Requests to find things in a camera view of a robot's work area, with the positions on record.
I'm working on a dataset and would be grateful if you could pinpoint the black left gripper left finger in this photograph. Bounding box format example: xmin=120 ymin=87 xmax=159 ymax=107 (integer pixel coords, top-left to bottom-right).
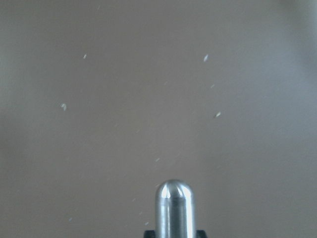
xmin=144 ymin=228 xmax=156 ymax=238

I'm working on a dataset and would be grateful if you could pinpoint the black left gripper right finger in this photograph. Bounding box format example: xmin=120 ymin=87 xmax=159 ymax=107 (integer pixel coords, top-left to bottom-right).
xmin=196 ymin=229 xmax=207 ymax=238

